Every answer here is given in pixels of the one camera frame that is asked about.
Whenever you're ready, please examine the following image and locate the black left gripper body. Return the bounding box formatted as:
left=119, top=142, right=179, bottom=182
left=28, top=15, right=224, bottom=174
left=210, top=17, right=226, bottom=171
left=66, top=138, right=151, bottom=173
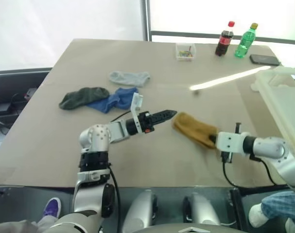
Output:
left=137, top=111, right=156, bottom=134

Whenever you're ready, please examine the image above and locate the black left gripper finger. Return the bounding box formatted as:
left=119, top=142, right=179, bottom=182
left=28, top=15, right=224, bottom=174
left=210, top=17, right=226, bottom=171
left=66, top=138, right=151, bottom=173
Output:
left=151, top=109, right=178, bottom=119
left=151, top=116, right=174, bottom=126

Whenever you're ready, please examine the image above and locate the mustard yellow sock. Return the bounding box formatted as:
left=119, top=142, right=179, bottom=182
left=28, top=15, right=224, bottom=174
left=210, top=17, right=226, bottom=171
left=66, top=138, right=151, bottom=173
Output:
left=171, top=112, right=218, bottom=150

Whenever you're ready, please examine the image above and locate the clear plastic box with pins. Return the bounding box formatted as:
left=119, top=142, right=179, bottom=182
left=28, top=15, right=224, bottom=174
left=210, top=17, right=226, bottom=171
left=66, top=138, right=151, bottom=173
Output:
left=175, top=42, right=197, bottom=62

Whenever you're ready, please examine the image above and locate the white plastic bin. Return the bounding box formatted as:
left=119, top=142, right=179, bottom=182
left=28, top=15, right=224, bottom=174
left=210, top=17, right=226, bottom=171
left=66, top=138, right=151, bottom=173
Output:
left=250, top=66, right=295, bottom=157

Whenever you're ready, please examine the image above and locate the blue sock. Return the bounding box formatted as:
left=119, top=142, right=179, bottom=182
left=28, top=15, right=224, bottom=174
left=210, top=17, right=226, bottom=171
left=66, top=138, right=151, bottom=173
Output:
left=86, top=87, right=139, bottom=114

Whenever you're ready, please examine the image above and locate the pale grey-blue sock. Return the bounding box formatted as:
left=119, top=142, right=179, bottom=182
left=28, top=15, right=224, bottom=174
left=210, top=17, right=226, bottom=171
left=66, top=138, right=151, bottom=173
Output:
left=108, top=70, right=151, bottom=88

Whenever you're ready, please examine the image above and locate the dark green sock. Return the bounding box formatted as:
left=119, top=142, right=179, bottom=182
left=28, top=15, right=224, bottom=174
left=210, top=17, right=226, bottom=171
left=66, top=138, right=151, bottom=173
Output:
left=58, top=87, right=110, bottom=111

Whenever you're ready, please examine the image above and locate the silver rounded robot leg shell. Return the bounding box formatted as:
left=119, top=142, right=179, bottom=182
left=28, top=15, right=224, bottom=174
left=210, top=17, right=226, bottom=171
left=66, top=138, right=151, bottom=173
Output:
left=122, top=189, right=158, bottom=233
left=183, top=192, right=221, bottom=227

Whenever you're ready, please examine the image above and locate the black table leg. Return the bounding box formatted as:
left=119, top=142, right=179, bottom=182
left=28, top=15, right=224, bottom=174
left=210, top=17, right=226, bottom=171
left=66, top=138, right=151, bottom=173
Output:
left=229, top=188, right=244, bottom=230

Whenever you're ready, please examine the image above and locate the white shoe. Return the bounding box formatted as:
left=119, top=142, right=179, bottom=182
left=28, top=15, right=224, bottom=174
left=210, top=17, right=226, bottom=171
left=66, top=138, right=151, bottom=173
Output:
left=248, top=203, right=270, bottom=229

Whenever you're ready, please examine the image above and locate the cola bottle with red cap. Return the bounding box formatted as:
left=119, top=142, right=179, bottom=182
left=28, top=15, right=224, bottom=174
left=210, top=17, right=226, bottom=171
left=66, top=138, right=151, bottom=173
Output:
left=214, top=20, right=236, bottom=57

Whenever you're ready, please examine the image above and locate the black smartphone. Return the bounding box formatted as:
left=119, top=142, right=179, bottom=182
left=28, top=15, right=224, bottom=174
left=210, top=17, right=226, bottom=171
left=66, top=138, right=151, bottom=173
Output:
left=249, top=54, right=281, bottom=67

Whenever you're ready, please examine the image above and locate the blue plaid trouser leg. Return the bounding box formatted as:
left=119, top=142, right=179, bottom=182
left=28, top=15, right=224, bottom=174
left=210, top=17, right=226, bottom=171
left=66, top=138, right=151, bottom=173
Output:
left=260, top=191, right=295, bottom=225

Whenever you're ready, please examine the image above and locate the green bottle with yellow cap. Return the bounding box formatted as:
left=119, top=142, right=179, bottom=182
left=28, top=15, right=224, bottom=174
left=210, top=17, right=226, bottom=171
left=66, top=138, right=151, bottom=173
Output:
left=234, top=22, right=259, bottom=59

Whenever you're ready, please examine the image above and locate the purple shoe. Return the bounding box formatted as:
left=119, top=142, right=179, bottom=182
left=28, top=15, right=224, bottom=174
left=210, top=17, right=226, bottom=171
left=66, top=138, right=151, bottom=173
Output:
left=43, top=197, right=62, bottom=219

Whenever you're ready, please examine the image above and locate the dark side bench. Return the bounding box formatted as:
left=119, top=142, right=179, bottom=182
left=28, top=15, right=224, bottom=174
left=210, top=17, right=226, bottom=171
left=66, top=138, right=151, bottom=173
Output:
left=0, top=67, right=52, bottom=131

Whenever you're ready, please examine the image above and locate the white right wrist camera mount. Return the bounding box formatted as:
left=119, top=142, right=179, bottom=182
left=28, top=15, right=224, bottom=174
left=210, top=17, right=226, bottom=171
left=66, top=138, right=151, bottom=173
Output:
left=216, top=131, right=245, bottom=154

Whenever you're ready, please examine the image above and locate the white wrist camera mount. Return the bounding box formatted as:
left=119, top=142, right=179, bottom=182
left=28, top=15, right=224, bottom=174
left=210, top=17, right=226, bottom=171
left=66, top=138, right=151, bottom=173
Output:
left=130, top=92, right=144, bottom=134
left=216, top=131, right=245, bottom=154

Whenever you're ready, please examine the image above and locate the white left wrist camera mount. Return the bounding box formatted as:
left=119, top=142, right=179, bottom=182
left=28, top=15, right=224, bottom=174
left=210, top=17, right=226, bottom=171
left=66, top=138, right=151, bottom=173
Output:
left=130, top=92, right=144, bottom=134

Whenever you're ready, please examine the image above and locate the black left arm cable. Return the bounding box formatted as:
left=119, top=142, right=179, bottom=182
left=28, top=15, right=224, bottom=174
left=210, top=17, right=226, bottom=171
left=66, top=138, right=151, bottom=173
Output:
left=108, top=111, right=132, bottom=233

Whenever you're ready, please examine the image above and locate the grey window frame post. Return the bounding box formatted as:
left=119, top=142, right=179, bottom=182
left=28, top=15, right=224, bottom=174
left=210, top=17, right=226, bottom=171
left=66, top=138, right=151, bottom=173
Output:
left=139, top=0, right=152, bottom=42

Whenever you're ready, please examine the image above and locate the grey window frame rail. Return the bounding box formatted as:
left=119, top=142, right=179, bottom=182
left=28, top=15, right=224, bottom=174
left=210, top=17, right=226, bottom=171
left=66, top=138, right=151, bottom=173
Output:
left=150, top=30, right=295, bottom=46

